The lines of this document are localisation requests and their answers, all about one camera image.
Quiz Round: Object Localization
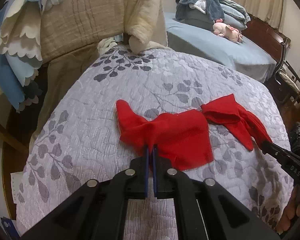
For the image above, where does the pink plush pig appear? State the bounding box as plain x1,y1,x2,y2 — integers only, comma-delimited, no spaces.
213,18,243,43

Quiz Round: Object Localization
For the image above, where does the blue and white packet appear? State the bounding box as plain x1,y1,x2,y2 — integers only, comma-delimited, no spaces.
0,217,20,239

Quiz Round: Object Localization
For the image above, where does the person's right hand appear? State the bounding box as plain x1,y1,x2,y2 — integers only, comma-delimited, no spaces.
276,186,300,235

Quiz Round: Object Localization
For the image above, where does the white small box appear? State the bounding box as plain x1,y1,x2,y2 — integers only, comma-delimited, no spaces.
10,172,23,204

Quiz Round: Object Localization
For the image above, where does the red cloth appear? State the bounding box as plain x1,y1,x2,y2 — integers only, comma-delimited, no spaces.
116,94,271,171

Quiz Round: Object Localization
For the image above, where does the pile of folded clothes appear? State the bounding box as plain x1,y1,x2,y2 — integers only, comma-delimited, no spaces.
175,0,250,31

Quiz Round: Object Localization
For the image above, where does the beige quilted blanket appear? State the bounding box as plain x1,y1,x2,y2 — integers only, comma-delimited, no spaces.
29,0,168,148

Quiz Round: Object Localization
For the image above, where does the dark wooden headboard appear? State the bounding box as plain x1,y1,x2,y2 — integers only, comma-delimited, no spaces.
242,15,291,62

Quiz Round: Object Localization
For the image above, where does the grey leaf-pattern quilt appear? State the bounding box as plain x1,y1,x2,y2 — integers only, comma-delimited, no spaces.
17,46,293,233

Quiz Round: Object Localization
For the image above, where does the blue and white felt cloth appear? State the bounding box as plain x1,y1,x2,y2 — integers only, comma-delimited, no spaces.
0,0,63,112

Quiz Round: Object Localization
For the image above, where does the blue bed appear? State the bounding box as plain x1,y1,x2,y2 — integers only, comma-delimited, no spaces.
164,12,276,83

